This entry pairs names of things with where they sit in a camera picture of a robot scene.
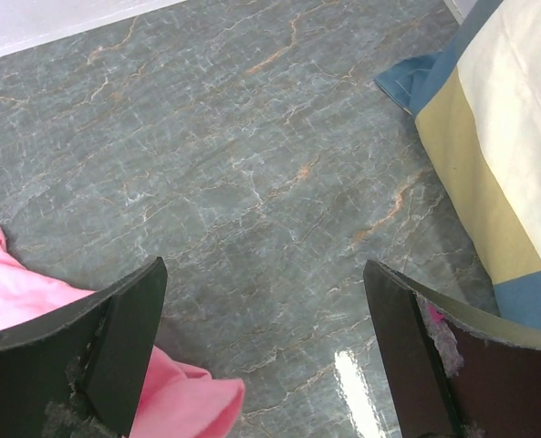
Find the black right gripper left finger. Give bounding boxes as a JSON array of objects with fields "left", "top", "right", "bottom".
[{"left": 0, "top": 257, "right": 168, "bottom": 437}]

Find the pink t shirt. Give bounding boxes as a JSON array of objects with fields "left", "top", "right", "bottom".
[{"left": 0, "top": 227, "right": 244, "bottom": 438}]

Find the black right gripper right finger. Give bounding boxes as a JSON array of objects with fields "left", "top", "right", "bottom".
[{"left": 363, "top": 260, "right": 541, "bottom": 437}]

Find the blue cream checked pillow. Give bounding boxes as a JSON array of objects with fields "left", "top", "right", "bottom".
[{"left": 376, "top": 0, "right": 541, "bottom": 330}]

